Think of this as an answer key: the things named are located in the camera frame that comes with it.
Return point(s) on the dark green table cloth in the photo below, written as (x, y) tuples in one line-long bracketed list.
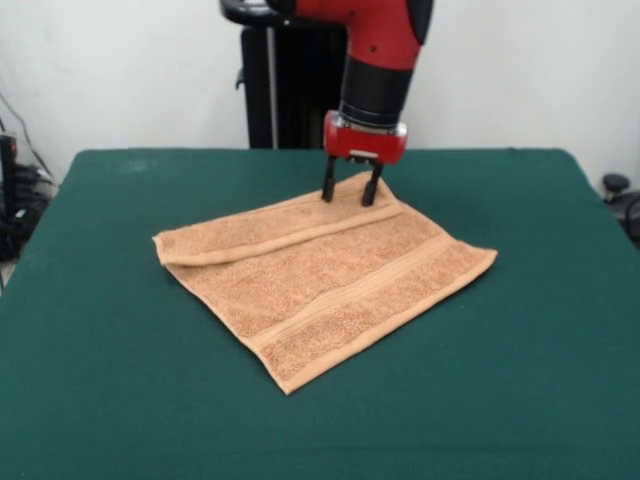
[(150, 400)]

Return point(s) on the black electronics box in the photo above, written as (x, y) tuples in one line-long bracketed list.
[(7, 165)]

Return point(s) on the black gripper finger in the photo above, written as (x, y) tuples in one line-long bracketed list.
[(329, 182), (371, 187)]

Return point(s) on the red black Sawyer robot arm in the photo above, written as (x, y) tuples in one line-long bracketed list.
[(380, 55)]

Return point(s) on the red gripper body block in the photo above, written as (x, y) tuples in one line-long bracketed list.
[(362, 145)]

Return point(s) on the black office chair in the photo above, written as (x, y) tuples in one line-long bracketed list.
[(625, 200)]

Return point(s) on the tan terry towel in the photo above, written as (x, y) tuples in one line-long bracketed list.
[(330, 285)]

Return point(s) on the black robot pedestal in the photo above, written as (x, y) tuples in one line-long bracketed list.
[(295, 90)]

